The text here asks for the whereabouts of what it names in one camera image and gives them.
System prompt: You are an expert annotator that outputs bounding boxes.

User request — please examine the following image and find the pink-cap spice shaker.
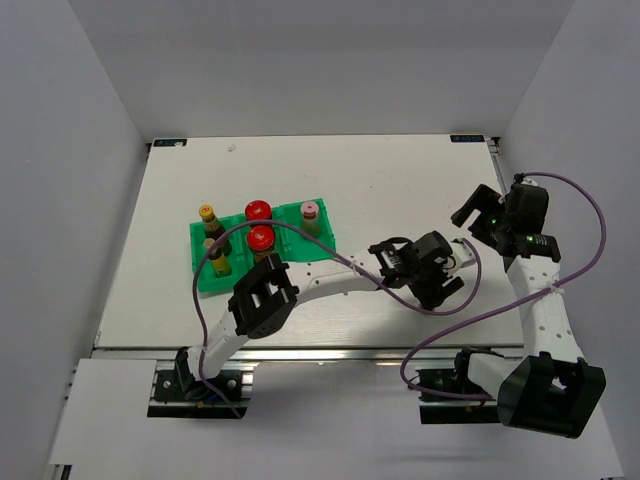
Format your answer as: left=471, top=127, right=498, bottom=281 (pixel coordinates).
left=300, top=201, right=322, bottom=238

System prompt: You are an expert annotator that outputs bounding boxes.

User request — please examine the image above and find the red-lid sauce jar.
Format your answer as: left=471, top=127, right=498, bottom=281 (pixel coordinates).
left=246, top=225, right=276, bottom=264
left=244, top=200, right=273, bottom=221

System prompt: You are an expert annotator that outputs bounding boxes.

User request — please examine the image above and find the small yellow-label white-cap bottle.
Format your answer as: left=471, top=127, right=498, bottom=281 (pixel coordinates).
left=208, top=240, right=232, bottom=278

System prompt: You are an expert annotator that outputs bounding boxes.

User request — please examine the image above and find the yellow-cap brown sauce bottle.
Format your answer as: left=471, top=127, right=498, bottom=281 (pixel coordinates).
left=198, top=204, right=232, bottom=256

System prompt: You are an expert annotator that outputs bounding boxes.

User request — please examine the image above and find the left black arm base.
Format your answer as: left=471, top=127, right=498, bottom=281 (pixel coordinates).
left=147, top=364, right=252, bottom=420

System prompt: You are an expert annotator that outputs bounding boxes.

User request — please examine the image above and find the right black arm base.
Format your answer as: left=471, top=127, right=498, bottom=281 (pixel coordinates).
left=409, top=347, right=500, bottom=425

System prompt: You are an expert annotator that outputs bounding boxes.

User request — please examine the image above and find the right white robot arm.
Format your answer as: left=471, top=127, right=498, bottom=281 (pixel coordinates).
left=451, top=182, right=606, bottom=439

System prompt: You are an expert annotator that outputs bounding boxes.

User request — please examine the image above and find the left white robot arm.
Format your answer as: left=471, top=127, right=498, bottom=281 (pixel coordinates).
left=175, top=231, right=476, bottom=400

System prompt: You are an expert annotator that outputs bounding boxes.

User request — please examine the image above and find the right blue table label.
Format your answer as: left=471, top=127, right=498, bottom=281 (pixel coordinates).
left=449, top=134, right=485, bottom=143

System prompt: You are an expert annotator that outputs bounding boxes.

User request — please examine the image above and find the blue table label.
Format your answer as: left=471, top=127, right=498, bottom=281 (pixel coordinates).
left=152, top=138, right=187, bottom=148
left=449, top=134, right=485, bottom=143

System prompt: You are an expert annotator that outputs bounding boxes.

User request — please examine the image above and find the green three-compartment plastic tray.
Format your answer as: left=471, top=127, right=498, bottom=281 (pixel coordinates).
left=189, top=197, right=336, bottom=294

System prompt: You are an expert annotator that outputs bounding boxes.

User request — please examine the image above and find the left blue table label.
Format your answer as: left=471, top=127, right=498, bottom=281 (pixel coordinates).
left=152, top=138, right=187, bottom=148

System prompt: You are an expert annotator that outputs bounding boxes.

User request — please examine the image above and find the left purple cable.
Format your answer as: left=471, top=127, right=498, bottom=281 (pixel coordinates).
left=191, top=219, right=484, bottom=419

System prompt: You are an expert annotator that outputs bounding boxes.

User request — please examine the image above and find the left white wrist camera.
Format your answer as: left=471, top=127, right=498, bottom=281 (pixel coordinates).
left=449, top=238, right=477, bottom=270

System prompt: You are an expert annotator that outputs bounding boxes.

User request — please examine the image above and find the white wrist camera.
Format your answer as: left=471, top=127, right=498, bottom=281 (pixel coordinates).
left=513, top=173, right=539, bottom=188
left=449, top=238, right=477, bottom=270

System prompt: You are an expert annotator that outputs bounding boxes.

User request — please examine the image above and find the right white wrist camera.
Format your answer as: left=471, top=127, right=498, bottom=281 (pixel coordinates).
left=513, top=173, right=539, bottom=188

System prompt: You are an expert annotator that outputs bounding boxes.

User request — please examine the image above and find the aluminium front rail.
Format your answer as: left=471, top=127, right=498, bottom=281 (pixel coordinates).
left=94, top=342, right=531, bottom=365

